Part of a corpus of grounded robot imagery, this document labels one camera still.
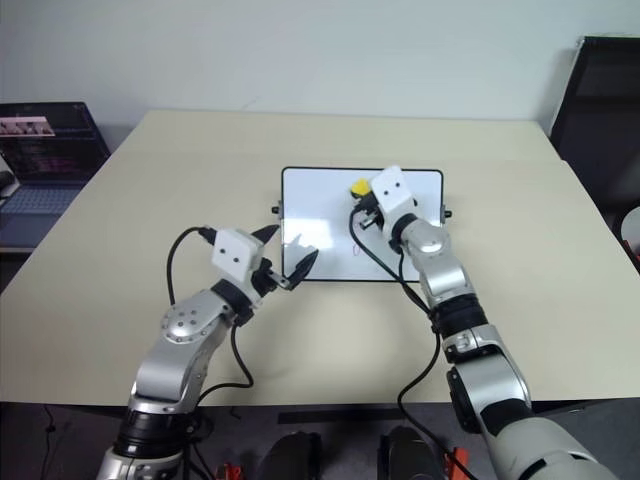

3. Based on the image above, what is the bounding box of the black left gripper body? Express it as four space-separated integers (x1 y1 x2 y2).
248 238 295 302

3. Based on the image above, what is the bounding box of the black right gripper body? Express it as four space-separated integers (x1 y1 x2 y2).
355 195 387 232

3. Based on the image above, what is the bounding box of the black-framed whiteboard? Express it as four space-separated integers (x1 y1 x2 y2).
269 166 454 284

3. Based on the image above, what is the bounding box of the dark rounded shape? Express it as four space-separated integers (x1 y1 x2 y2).
378 424 442 480

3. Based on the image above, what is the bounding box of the open blue laptop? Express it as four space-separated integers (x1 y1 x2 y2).
0 101 113 252

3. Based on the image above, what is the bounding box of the black office chair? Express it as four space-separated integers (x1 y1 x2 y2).
548 34 640 236

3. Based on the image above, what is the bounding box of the white round object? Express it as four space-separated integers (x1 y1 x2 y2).
619 206 640 251

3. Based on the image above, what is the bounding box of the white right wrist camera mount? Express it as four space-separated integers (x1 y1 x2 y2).
369 163 419 227

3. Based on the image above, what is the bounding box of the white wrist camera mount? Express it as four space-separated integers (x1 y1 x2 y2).
369 163 419 227
209 228 267 307

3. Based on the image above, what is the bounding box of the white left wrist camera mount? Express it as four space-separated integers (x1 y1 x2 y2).
209 228 267 307

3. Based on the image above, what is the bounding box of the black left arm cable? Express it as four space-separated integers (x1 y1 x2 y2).
166 225 255 401

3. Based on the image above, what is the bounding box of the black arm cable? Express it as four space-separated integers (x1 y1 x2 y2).
347 203 482 480
166 225 255 401

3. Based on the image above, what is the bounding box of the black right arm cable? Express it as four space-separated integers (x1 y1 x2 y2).
347 203 482 480

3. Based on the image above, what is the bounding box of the black table frame bar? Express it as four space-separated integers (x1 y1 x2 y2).
277 409 402 427

